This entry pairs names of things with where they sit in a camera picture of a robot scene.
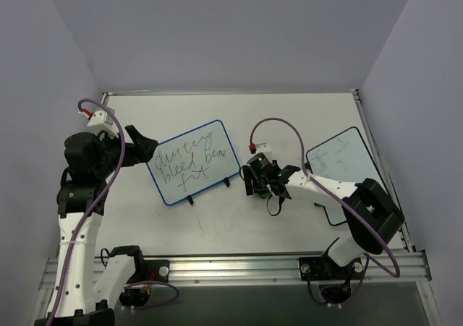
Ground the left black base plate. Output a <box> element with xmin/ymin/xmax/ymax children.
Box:
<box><xmin>139</xmin><ymin>259</ymin><xmax>170</xmax><ymax>283</ymax></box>

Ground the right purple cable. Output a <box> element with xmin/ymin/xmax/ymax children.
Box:
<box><xmin>249</xmin><ymin>117</ymin><xmax>401</xmax><ymax>279</ymax></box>

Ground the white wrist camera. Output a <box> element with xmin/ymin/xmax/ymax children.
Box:
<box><xmin>87</xmin><ymin>110</ymin><xmax>119</xmax><ymax>138</ymax></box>
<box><xmin>249</xmin><ymin>143</ymin><xmax>272</xmax><ymax>160</ymax></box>

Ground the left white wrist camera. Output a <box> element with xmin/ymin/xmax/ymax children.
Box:
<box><xmin>87</xmin><ymin>110</ymin><xmax>119</xmax><ymax>138</ymax></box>

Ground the blue framed whiteboard with writing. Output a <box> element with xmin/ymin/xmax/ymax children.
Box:
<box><xmin>147</xmin><ymin>119</ymin><xmax>240</xmax><ymax>206</ymax></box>

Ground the purple cable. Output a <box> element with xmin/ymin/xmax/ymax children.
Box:
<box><xmin>46</xmin><ymin>98</ymin><xmax>181</xmax><ymax>326</ymax></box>
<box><xmin>249</xmin><ymin>117</ymin><xmax>401</xmax><ymax>279</ymax></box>

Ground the green whiteboard eraser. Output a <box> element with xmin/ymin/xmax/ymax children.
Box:
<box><xmin>259</xmin><ymin>192</ymin><xmax>271</xmax><ymax>199</ymax></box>

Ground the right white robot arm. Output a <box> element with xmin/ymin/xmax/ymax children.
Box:
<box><xmin>243</xmin><ymin>153</ymin><xmax>404</xmax><ymax>278</ymax></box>

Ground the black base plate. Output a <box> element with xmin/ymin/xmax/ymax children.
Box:
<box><xmin>298</xmin><ymin>255</ymin><xmax>364</xmax><ymax>281</ymax></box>
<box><xmin>139</xmin><ymin>259</ymin><xmax>170</xmax><ymax>283</ymax></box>

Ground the aluminium mounting rail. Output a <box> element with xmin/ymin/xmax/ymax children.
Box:
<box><xmin>38</xmin><ymin>250</ymin><xmax>433</xmax><ymax>291</ymax></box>

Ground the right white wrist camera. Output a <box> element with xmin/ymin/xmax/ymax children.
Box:
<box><xmin>249</xmin><ymin>143</ymin><xmax>272</xmax><ymax>160</ymax></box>

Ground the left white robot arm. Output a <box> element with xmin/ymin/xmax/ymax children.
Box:
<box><xmin>35</xmin><ymin>125</ymin><xmax>158</xmax><ymax>325</ymax></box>

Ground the black framed whiteboard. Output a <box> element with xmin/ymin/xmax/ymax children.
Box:
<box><xmin>302</xmin><ymin>125</ymin><xmax>393</xmax><ymax>227</ymax></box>

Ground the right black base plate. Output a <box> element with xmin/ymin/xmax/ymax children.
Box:
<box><xmin>298</xmin><ymin>255</ymin><xmax>364</xmax><ymax>281</ymax></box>

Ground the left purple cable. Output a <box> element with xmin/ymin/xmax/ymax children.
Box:
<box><xmin>46</xmin><ymin>98</ymin><xmax>181</xmax><ymax>326</ymax></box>

